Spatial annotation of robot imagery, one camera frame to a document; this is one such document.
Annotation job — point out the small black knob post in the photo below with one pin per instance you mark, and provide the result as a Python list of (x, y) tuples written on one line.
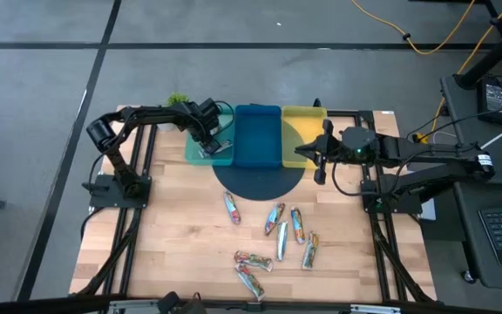
[(317, 103)]

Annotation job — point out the yellow translucent plastic bin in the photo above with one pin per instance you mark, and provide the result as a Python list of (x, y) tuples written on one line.
[(303, 124)]

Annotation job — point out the blue green granola bar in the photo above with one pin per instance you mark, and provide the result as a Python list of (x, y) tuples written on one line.
[(226, 145)]

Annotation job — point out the green potted plant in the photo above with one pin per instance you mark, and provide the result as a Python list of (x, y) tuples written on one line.
[(178, 98)]

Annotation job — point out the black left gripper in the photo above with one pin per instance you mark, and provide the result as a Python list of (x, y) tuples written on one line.
[(207, 122)]

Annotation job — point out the red multicolour granola bar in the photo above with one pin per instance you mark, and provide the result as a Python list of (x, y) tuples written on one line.
[(250, 282), (274, 219), (254, 261), (232, 208)]

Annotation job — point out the orange blue granola bar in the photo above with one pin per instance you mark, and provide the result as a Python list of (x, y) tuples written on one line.
[(298, 226)]

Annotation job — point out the black extrusion frame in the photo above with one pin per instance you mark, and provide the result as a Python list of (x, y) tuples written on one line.
[(365, 117), (103, 200)]

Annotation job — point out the colourful squares granola bar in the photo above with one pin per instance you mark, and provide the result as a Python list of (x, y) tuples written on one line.
[(310, 250), (282, 241)]

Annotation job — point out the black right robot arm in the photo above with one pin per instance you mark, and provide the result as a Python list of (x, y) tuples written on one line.
[(451, 159)]

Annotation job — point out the black crossbeam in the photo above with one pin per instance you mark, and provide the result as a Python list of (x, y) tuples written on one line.
[(37, 307)]

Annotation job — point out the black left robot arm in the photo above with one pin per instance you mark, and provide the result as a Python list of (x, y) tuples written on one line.
[(146, 115)]

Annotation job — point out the black stand leg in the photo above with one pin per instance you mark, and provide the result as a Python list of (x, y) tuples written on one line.
[(495, 54)]

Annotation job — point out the blue plastic bin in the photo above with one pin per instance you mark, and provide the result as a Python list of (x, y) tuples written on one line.
[(257, 139)]

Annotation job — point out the white label sticker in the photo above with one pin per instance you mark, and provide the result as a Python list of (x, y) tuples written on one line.
[(387, 112)]

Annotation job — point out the white box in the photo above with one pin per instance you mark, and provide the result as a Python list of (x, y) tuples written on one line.
[(429, 211)]

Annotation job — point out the teal translucent plastic bin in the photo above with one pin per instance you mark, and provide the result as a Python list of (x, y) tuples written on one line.
[(222, 159)]

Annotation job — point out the desk caster wheel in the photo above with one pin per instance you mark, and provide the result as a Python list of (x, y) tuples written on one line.
[(467, 277)]

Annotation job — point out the black power brick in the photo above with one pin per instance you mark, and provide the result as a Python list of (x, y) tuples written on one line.
[(493, 100)]

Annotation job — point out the dark round mat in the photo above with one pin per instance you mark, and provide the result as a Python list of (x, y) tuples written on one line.
[(257, 183)]

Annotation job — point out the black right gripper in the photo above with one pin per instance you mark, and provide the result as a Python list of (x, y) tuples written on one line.
[(355, 146)]

